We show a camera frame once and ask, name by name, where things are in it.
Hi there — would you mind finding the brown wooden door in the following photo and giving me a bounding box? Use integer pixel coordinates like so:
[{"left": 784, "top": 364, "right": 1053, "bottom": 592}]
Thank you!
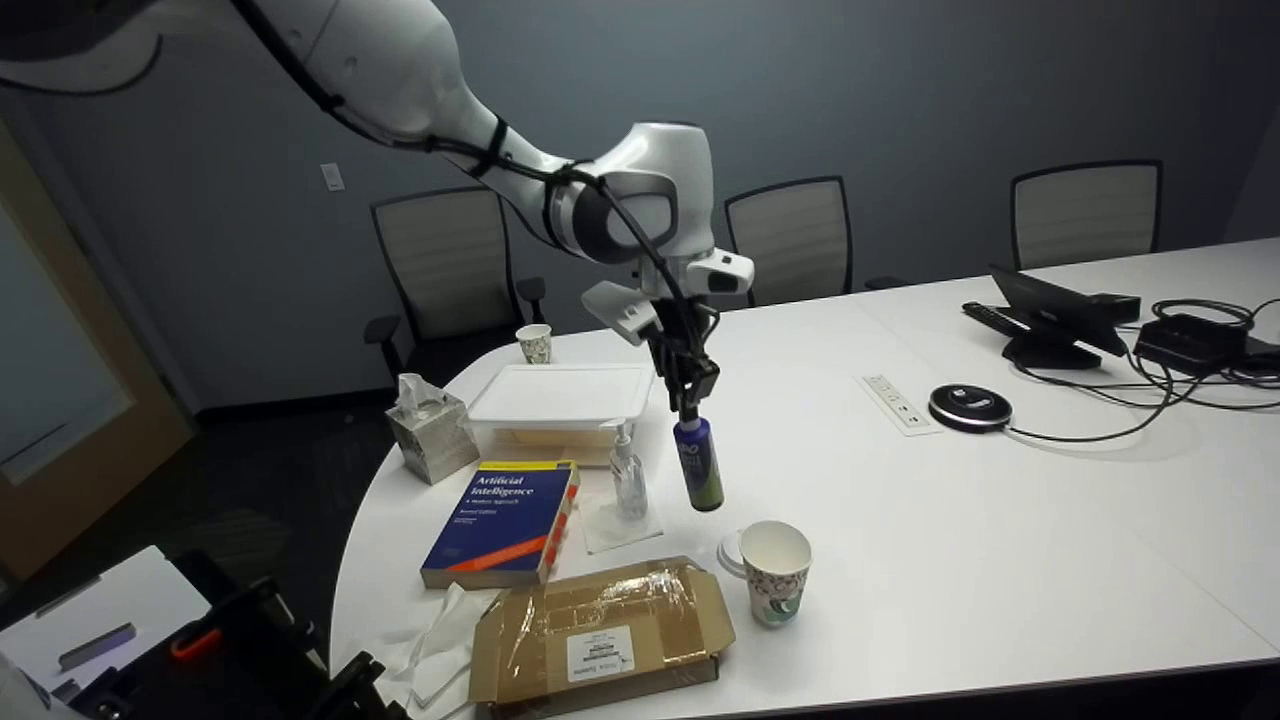
[{"left": 0, "top": 115, "right": 200, "bottom": 584}]

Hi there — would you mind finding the paper cup with brown print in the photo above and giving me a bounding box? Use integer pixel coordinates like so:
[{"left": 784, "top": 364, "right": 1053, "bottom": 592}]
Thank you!
[{"left": 513, "top": 320, "right": 561, "bottom": 368}]

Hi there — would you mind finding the black conference console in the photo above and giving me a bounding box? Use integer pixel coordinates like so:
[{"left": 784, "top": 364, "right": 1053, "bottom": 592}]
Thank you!
[{"left": 959, "top": 265, "right": 1147, "bottom": 377}]

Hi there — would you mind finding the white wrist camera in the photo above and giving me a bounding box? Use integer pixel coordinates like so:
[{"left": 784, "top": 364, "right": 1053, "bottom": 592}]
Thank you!
[{"left": 576, "top": 276, "right": 664, "bottom": 353}]

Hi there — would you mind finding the grey metal bar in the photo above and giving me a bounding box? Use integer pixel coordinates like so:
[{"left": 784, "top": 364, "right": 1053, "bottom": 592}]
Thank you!
[{"left": 55, "top": 619, "right": 139, "bottom": 678}]

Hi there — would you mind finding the black puck cable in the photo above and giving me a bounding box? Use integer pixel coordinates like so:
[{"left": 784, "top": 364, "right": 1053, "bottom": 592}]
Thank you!
[{"left": 1004, "top": 347, "right": 1182, "bottom": 452}]

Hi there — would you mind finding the grey mesh office chair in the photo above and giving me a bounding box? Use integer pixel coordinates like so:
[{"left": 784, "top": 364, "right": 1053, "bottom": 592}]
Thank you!
[
  {"left": 361, "top": 183, "right": 550, "bottom": 391},
  {"left": 719, "top": 174, "right": 860, "bottom": 311},
  {"left": 1008, "top": 155, "right": 1168, "bottom": 274}
]

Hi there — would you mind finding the flat white box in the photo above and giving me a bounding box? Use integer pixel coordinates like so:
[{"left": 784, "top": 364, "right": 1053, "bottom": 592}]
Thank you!
[{"left": 463, "top": 359, "right": 658, "bottom": 469}]

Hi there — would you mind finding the small clear sanitizer bottle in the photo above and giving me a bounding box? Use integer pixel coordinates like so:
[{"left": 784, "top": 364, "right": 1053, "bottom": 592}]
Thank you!
[{"left": 608, "top": 416, "right": 655, "bottom": 530}]

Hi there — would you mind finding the white remote control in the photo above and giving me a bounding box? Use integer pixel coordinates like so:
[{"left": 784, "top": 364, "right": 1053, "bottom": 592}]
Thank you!
[{"left": 860, "top": 372, "right": 936, "bottom": 441}]

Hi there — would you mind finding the blue spray bottle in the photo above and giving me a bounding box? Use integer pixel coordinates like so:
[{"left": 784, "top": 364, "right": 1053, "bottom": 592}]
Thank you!
[{"left": 666, "top": 407, "right": 731, "bottom": 518}]

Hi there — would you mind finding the black round speaker puck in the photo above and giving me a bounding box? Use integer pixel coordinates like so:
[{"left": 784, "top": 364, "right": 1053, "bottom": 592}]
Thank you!
[{"left": 925, "top": 382, "right": 1020, "bottom": 436}]

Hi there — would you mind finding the grey marbled tissue box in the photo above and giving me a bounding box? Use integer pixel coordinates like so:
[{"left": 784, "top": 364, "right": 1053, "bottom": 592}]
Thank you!
[{"left": 382, "top": 368, "right": 485, "bottom": 490}]

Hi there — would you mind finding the black coiled cable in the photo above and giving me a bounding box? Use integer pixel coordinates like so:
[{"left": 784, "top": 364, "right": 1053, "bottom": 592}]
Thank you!
[{"left": 1144, "top": 293, "right": 1280, "bottom": 416}]

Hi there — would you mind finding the blue and yellow book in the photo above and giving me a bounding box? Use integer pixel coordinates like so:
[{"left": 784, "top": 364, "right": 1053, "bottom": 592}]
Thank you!
[{"left": 414, "top": 456, "right": 585, "bottom": 596}]

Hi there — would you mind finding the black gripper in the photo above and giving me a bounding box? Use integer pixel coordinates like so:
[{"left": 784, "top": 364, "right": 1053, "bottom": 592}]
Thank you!
[{"left": 643, "top": 296, "right": 726, "bottom": 428}]

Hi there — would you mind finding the white board panel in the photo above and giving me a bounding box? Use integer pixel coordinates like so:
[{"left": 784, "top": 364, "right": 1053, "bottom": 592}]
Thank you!
[{"left": 0, "top": 541, "right": 215, "bottom": 703}]

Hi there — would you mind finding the brown cardboard package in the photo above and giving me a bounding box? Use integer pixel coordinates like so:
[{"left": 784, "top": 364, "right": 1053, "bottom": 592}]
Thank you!
[{"left": 463, "top": 552, "right": 738, "bottom": 720}]

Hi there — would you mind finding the paper cup with green print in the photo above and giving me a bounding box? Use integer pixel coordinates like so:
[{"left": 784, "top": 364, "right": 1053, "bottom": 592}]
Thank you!
[{"left": 735, "top": 518, "right": 820, "bottom": 638}]

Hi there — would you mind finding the black rectangular device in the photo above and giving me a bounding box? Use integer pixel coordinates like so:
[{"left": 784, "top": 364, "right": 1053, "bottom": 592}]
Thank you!
[{"left": 1130, "top": 311, "right": 1280, "bottom": 382}]

